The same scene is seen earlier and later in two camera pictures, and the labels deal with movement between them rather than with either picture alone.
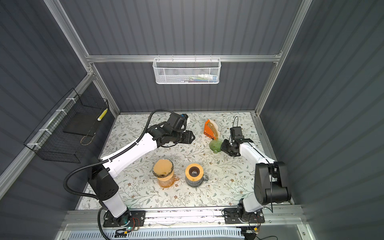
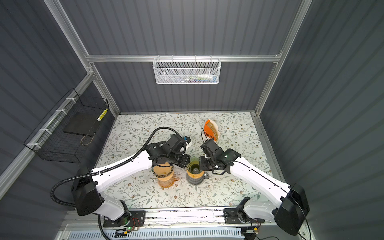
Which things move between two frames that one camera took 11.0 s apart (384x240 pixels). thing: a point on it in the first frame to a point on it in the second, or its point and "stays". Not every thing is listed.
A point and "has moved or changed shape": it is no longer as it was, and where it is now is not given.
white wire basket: [183, 71] stays
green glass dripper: [215, 146] has moved or changed shape
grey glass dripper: [162, 167] stays
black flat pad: [83, 123] stays
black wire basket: [72, 128] stays
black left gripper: [189, 136] to [186, 160]
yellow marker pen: [102, 114] stays
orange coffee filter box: [211, 130] stays
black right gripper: [224, 147] to [201, 163]
